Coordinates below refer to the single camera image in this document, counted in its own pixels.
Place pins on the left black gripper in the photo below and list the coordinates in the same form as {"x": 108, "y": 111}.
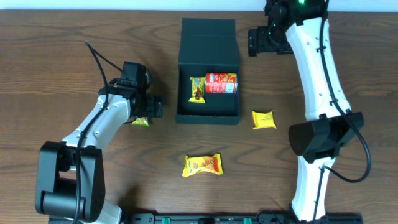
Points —
{"x": 156, "y": 107}

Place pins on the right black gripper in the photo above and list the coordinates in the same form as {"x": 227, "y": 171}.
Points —
{"x": 252, "y": 42}

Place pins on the green orange snack packet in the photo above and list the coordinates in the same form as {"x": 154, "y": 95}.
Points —
{"x": 140, "y": 122}

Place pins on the yellow brown snack packet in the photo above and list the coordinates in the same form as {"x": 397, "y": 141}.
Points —
{"x": 198, "y": 85}

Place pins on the dark green box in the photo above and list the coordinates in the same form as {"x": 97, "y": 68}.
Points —
{"x": 207, "y": 46}

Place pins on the red chips can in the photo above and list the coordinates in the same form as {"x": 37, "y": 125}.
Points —
{"x": 221, "y": 83}

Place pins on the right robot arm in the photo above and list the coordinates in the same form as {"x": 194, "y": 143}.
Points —
{"x": 301, "y": 28}

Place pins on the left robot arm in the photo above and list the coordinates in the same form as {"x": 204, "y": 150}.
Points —
{"x": 70, "y": 176}

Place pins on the plain yellow snack packet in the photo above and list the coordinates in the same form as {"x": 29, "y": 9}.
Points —
{"x": 263, "y": 120}

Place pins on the yellow orange snack packet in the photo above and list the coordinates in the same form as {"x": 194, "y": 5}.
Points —
{"x": 195, "y": 165}

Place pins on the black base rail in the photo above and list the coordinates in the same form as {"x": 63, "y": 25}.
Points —
{"x": 262, "y": 218}

